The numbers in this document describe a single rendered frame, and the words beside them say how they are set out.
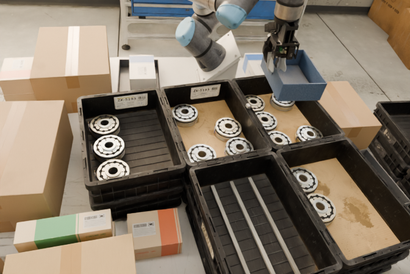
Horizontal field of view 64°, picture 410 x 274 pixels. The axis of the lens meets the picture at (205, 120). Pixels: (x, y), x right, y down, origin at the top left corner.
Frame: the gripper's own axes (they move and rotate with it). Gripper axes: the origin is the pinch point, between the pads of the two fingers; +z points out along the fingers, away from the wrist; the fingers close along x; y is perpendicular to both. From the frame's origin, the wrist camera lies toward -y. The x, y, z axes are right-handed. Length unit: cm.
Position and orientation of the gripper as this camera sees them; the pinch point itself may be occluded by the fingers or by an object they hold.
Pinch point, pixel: (272, 69)
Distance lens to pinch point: 112.3
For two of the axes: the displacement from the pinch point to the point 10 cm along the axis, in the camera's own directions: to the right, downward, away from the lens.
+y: 1.4, 6.9, -7.1
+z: -0.3, 7.2, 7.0
